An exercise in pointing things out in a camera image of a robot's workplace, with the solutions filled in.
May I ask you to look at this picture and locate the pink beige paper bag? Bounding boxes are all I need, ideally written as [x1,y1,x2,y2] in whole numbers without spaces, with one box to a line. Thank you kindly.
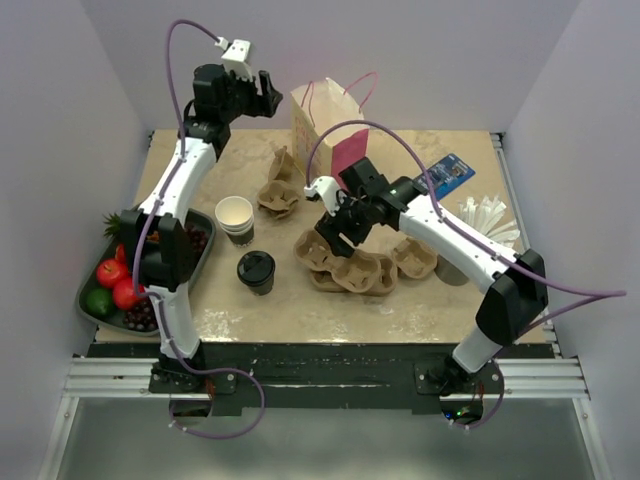
[290,71,378,180]

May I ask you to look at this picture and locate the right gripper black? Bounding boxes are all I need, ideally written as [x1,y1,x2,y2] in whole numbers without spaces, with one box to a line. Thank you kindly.
[316,190,374,259]

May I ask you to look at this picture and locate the single cardboard cup carrier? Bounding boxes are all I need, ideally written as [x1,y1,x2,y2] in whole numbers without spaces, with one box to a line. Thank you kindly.
[268,146,295,181]

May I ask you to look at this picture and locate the green lime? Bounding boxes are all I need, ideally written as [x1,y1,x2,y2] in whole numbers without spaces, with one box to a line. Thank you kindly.
[85,288,115,318]

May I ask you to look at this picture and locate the dark green fruit tray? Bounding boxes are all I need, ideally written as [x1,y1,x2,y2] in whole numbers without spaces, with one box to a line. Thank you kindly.
[76,209,216,337]

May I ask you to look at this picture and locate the black coffee cup lid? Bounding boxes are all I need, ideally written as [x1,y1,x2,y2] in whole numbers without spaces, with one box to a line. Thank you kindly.
[236,251,276,287]

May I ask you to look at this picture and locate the purple cable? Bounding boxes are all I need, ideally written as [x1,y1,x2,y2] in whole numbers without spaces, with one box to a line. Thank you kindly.
[130,18,224,374]
[305,119,627,361]

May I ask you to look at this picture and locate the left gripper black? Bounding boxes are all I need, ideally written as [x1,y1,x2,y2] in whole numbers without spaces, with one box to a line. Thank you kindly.
[220,66,282,122]

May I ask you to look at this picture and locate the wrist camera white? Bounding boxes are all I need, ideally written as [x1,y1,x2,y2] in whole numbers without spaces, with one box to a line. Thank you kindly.
[303,176,340,216]
[216,37,253,81]

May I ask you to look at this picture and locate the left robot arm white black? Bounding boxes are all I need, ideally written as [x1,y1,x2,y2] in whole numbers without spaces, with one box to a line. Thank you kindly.
[120,64,283,392]

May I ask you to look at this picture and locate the red apple rear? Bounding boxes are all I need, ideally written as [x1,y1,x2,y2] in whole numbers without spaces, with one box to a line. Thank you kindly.
[95,258,129,289]

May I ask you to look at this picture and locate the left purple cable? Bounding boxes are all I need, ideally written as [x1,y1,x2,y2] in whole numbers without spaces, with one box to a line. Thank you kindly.
[130,18,224,374]

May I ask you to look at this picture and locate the grey straw holder cup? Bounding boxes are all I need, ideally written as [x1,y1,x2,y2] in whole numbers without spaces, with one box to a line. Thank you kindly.
[434,256,469,286]

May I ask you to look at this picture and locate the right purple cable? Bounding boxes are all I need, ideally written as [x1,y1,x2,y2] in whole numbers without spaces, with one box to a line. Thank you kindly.
[305,119,627,361]

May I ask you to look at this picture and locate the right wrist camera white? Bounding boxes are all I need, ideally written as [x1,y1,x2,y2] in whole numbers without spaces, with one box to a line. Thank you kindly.
[303,176,340,216]

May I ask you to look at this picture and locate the red apple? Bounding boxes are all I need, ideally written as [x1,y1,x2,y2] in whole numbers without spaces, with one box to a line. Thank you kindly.
[95,258,129,289]
[112,277,144,311]

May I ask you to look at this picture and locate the dark red grapes bunch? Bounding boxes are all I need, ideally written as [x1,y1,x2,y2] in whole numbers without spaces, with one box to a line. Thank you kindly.
[124,299,158,332]

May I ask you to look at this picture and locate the dark paper coffee cup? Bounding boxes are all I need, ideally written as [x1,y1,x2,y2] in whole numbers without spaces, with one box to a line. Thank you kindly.
[240,272,274,296]

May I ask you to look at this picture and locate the blue razor package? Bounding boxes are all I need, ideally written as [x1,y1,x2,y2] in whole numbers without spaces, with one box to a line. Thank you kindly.
[427,153,475,201]

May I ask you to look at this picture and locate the toy pineapple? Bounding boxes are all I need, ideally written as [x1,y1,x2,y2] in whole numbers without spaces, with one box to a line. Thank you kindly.
[103,213,121,241]

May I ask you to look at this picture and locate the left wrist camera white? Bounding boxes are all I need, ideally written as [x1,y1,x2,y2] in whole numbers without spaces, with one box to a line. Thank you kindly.
[216,37,253,81]

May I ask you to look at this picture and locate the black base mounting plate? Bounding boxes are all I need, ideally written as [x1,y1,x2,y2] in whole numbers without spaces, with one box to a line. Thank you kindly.
[86,343,553,416]

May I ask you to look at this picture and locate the red apple front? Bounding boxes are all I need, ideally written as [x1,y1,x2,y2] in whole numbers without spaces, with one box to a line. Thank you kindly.
[112,277,144,311]

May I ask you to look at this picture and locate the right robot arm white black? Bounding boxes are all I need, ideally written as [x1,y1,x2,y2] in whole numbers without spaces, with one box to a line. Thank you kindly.
[304,158,548,393]

